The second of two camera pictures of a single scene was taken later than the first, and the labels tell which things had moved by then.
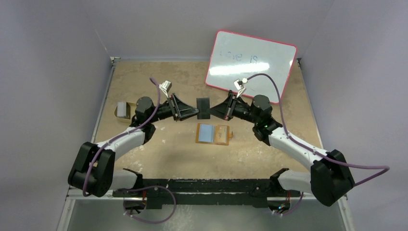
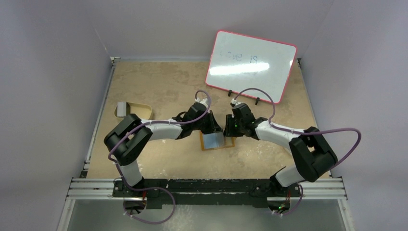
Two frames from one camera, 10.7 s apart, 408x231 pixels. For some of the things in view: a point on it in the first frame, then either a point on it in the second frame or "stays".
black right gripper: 229,105 → 230,124
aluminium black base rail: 158,194 stays
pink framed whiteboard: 235,56 stays
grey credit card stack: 121,109 stays
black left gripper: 181,111 → 213,127
